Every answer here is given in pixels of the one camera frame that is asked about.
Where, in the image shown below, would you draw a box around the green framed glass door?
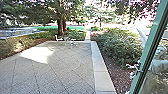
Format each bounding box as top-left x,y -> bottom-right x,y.
128,0 -> 168,94

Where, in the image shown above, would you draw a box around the dark tree trunk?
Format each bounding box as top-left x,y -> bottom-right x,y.
56,0 -> 68,37

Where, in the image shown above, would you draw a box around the long low reddish hedge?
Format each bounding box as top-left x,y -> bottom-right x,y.
0,28 -> 87,61

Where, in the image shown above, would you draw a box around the white garden statue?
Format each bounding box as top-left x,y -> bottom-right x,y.
135,26 -> 168,94

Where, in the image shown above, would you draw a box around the green hedge bush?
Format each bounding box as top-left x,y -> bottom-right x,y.
94,28 -> 145,70

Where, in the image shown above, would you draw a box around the grey outdoor metal chair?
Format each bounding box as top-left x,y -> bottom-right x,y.
63,35 -> 79,48

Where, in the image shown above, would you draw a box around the metal lever door handle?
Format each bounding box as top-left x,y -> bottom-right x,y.
126,61 -> 144,75

